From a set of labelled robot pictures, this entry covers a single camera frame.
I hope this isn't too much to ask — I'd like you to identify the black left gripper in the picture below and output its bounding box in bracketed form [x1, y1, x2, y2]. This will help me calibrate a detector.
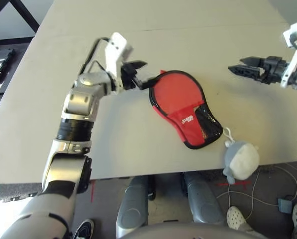
[120, 60, 161, 90]

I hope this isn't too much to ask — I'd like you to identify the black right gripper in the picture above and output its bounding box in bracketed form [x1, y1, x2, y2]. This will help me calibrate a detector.
[228, 56, 289, 84]

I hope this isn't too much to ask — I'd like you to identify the red black paddle case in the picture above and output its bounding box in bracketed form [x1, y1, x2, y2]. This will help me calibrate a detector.
[149, 69, 223, 150]

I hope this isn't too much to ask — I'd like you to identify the grey white plush keychain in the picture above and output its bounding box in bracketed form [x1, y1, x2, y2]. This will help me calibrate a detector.
[222, 127, 260, 184]

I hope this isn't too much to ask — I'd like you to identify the dark grey rug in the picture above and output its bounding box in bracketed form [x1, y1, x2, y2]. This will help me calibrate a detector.
[258, 164, 279, 175]

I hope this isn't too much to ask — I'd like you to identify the black bar-shaped device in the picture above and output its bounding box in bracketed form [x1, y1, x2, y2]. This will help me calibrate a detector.
[0, 48, 16, 84]

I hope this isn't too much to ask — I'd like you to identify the grey left robot leg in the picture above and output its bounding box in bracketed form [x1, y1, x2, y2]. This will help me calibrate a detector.
[116, 175, 150, 237]

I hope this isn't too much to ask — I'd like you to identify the grey robot leg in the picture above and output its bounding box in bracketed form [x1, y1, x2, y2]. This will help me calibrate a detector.
[116, 175, 150, 237]
[184, 171, 226, 225]

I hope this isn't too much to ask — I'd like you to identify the grey right robot leg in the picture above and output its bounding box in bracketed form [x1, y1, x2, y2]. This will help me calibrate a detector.
[184, 171, 226, 225]

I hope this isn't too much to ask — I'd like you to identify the blue-grey power adapter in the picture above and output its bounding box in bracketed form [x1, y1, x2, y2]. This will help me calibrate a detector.
[277, 198, 293, 214]

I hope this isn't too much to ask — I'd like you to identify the grey robot torso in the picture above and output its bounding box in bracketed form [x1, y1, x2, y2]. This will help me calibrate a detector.
[118, 223, 266, 239]

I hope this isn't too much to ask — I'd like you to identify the black white sneaker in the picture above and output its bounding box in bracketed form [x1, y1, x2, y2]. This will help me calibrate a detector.
[72, 218, 95, 239]

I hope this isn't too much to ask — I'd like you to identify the black puzzle foam mat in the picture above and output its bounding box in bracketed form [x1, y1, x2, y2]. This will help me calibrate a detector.
[0, 183, 43, 202]

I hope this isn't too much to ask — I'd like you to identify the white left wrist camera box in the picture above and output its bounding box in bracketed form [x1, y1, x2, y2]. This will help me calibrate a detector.
[104, 31, 134, 94]

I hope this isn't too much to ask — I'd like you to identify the flat black cable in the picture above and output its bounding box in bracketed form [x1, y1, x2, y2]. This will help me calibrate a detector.
[80, 37, 112, 75]

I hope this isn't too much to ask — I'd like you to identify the black metal frame table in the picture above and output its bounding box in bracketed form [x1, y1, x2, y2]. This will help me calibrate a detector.
[0, 0, 41, 48]

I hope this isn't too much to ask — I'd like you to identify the white floor cable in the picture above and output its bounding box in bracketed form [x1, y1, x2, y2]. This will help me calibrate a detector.
[217, 161, 297, 222]

